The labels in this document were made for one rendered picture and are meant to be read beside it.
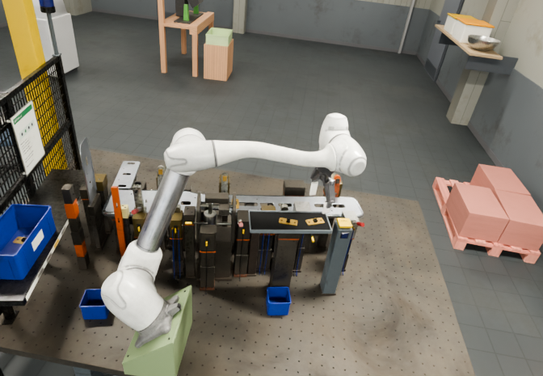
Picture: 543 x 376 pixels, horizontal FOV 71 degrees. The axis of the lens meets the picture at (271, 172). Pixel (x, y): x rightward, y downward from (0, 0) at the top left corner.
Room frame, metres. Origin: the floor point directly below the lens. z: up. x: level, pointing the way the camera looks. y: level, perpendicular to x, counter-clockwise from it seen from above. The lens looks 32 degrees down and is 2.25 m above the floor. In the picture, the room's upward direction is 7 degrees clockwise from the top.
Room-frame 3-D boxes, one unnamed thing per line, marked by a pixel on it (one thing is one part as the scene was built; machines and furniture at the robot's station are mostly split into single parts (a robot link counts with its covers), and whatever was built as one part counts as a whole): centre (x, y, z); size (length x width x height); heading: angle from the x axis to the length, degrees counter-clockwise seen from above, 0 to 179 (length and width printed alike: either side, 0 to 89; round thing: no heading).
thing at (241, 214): (1.44, 0.10, 0.89); 0.12 x 0.07 x 0.38; 9
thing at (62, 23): (5.87, 3.70, 0.65); 0.64 x 0.54 x 1.29; 177
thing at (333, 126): (1.36, -0.23, 1.61); 0.13 x 0.11 x 0.16; 18
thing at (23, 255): (1.11, 1.00, 1.09); 0.30 x 0.17 x 0.13; 6
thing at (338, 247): (1.40, -0.36, 0.92); 0.08 x 0.08 x 0.44; 9
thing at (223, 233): (1.43, 0.24, 0.94); 0.18 x 0.13 x 0.49; 99
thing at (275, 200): (1.66, 0.16, 1.00); 1.38 x 0.22 x 0.02; 99
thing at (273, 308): (1.25, -0.10, 0.74); 0.11 x 0.10 x 0.09; 99
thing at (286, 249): (1.36, -0.11, 0.92); 0.10 x 0.08 x 0.45; 99
